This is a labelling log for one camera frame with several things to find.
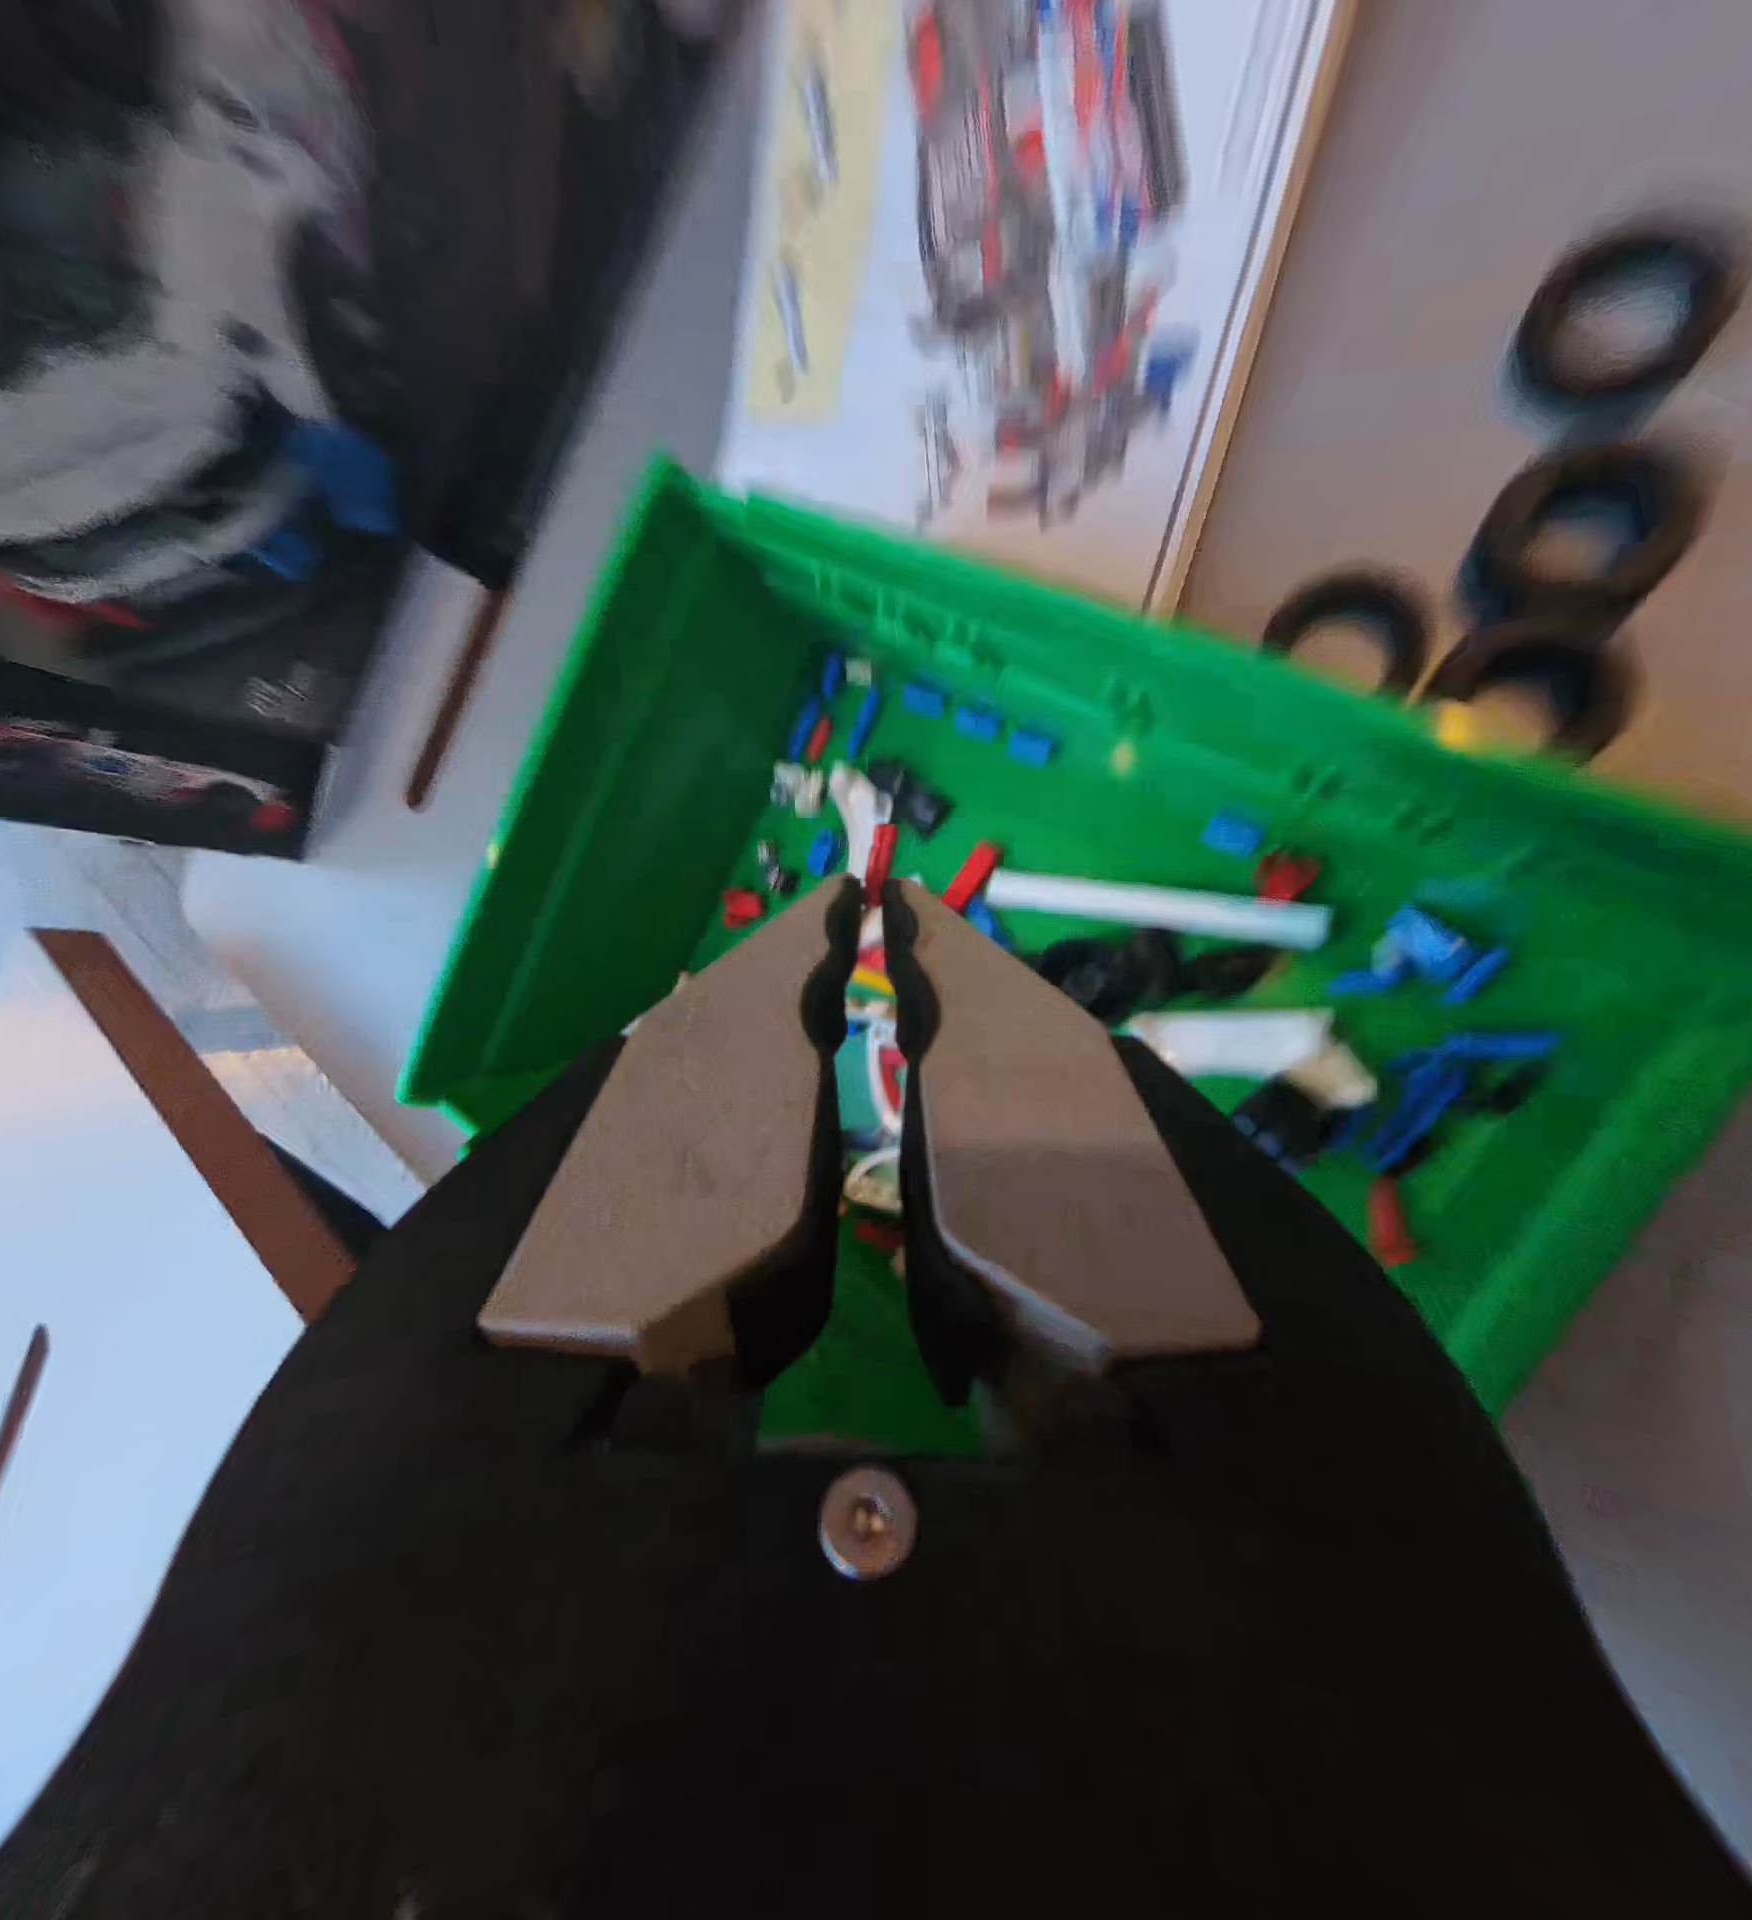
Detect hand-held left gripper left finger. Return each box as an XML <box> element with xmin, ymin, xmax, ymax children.
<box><xmin>479</xmin><ymin>873</ymin><xmax>868</xmax><ymax>1393</ymax></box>

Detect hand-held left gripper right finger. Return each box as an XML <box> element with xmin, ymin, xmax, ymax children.
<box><xmin>879</xmin><ymin>878</ymin><xmax>1264</xmax><ymax>1411</ymax></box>

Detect green plastic bin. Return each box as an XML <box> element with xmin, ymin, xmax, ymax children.
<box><xmin>396</xmin><ymin>455</ymin><xmax>1752</xmax><ymax>1420</ymax></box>

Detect grey desk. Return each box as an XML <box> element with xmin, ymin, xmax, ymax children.
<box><xmin>178</xmin><ymin>0</ymin><xmax>1752</xmax><ymax>1878</ymax></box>

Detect black toy wheel rim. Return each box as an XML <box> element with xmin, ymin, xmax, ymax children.
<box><xmin>1038</xmin><ymin>929</ymin><xmax>1182</xmax><ymax>1026</ymax></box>

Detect white curved arch piece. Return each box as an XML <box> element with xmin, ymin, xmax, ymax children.
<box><xmin>1121</xmin><ymin>1005</ymin><xmax>1339</xmax><ymax>1077</ymax></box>
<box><xmin>823</xmin><ymin>760</ymin><xmax>896</xmax><ymax>875</ymax></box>

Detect long white toy beam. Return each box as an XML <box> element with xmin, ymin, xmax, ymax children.
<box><xmin>983</xmin><ymin>867</ymin><xmax>1339</xmax><ymax>954</ymax></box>

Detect loose small toy bricks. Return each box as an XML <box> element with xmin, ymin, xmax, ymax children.
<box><xmin>718</xmin><ymin>645</ymin><xmax>1569</xmax><ymax>1270</ymax></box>

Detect neighbouring grey table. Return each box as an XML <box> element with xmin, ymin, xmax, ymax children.
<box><xmin>0</xmin><ymin>811</ymin><xmax>435</xmax><ymax>1817</ymax></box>

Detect black toy tyre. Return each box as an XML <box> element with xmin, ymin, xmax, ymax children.
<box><xmin>1459</xmin><ymin>441</ymin><xmax>1715</xmax><ymax>627</ymax></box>
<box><xmin>1497</xmin><ymin>223</ymin><xmax>1752</xmax><ymax>441</ymax></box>
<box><xmin>1254</xmin><ymin>566</ymin><xmax>1443</xmax><ymax>696</ymax></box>
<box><xmin>1419</xmin><ymin>620</ymin><xmax>1638</xmax><ymax>762</ymax></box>

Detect black toy set box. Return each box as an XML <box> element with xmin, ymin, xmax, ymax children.
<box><xmin>0</xmin><ymin>0</ymin><xmax>760</xmax><ymax>867</ymax></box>

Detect toy car instruction booklet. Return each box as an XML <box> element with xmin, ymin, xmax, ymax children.
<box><xmin>716</xmin><ymin>0</ymin><xmax>1362</xmax><ymax>620</ymax></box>

